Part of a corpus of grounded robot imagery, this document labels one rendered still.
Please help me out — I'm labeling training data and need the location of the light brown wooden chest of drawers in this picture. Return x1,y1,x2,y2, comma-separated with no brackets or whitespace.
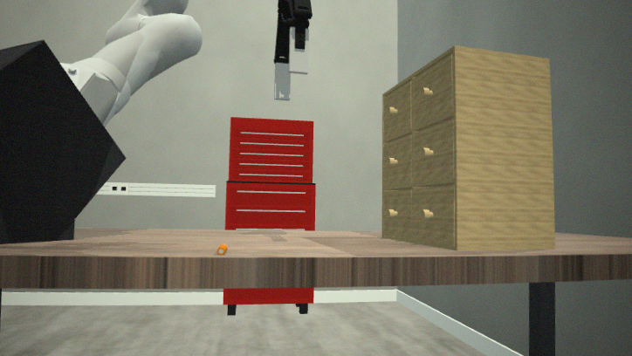
381,45,555,251

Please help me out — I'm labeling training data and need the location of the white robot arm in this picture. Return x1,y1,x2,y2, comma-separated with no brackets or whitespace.
60,0,203,127

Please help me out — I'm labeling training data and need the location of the small orange cylinder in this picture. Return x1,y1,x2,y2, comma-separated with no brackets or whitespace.
217,244,227,256

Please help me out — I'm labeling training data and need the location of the wooden drawer front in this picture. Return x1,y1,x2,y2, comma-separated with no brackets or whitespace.
384,134,412,187
383,189,412,240
384,81,412,140
414,119,455,183
414,185,455,247
414,54,454,127

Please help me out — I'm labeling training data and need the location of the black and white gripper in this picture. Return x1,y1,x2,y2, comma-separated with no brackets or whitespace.
274,0,313,101

